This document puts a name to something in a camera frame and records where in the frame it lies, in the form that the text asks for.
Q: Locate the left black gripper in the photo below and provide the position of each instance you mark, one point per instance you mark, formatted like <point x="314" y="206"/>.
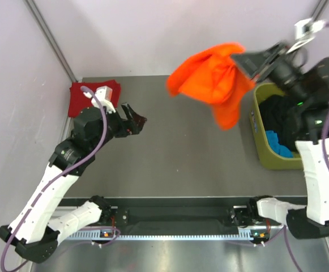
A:
<point x="132" y="126"/>

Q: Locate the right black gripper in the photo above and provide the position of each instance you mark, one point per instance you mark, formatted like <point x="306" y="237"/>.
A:
<point x="253" y="63"/>

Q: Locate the orange t shirt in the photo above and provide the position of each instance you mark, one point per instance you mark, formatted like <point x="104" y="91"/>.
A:
<point x="213" y="78"/>

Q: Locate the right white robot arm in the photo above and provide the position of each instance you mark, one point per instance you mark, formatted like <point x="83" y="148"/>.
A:
<point x="309" y="221"/>

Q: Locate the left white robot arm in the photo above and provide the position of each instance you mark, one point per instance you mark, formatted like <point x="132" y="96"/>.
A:
<point x="34" y="234"/>

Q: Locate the black t shirt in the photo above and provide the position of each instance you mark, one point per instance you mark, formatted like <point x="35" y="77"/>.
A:
<point x="280" y="114"/>

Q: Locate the blue t shirt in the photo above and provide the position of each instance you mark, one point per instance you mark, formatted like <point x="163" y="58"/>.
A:
<point x="275" y="145"/>

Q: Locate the olive green plastic bin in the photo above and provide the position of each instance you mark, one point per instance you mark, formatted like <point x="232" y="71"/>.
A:
<point x="269" y="158"/>

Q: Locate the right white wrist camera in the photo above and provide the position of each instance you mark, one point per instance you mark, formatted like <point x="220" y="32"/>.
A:
<point x="305" y="31"/>

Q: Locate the right aluminium frame post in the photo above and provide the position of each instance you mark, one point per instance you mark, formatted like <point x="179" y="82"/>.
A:
<point x="318" y="9"/>

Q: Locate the aluminium frame post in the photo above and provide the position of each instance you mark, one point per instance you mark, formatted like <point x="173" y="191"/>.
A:
<point x="318" y="9"/>
<point x="42" y="24"/>

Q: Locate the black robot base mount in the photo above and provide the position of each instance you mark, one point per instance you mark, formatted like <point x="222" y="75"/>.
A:
<point x="166" y="216"/>

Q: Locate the left aluminium frame post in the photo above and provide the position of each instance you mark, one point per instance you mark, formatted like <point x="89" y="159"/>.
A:
<point x="42" y="24"/>

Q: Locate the slotted grey cable duct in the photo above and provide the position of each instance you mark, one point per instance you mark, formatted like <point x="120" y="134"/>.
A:
<point x="242" y="234"/>

